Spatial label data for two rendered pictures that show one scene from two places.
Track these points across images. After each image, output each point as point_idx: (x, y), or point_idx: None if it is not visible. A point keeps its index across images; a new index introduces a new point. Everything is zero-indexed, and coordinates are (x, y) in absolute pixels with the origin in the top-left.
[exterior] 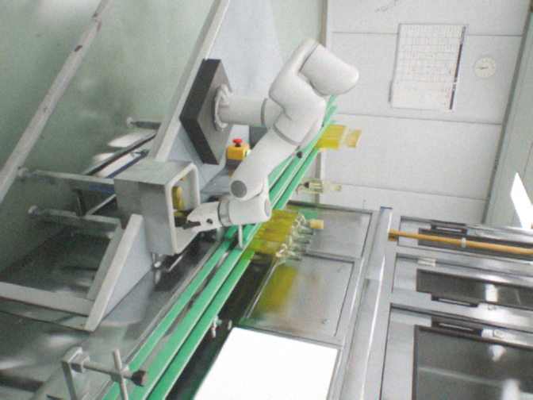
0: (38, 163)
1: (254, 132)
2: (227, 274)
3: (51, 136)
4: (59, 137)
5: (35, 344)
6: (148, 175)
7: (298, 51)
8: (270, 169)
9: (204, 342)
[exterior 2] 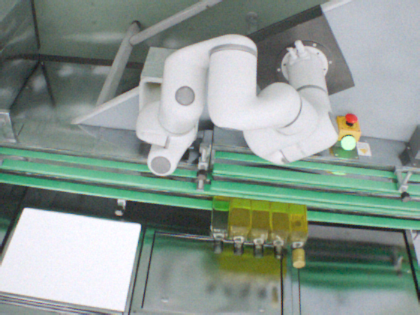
0: (271, 16)
1: (415, 134)
2: (153, 186)
3: (295, 4)
4: (305, 9)
5: None
6: (159, 63)
7: (208, 40)
8: (142, 129)
9: (131, 211)
